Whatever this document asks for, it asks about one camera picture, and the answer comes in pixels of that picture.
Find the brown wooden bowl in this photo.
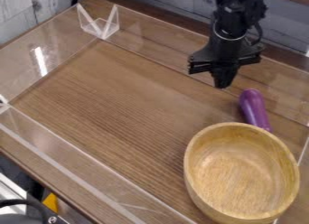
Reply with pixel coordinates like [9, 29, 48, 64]
[183, 122, 301, 224]

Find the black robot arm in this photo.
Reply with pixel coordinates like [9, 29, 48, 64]
[188, 0, 266, 89]

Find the black cable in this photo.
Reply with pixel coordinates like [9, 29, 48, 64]
[0, 198, 45, 224]

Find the clear acrylic corner bracket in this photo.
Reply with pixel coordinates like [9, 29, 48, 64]
[76, 5, 119, 40]

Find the purple toy eggplant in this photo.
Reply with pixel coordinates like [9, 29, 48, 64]
[239, 89, 271, 132]

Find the clear acrylic tray wall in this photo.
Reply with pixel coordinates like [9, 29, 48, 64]
[0, 0, 309, 224]

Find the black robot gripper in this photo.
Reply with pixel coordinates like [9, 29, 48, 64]
[188, 34, 264, 89]

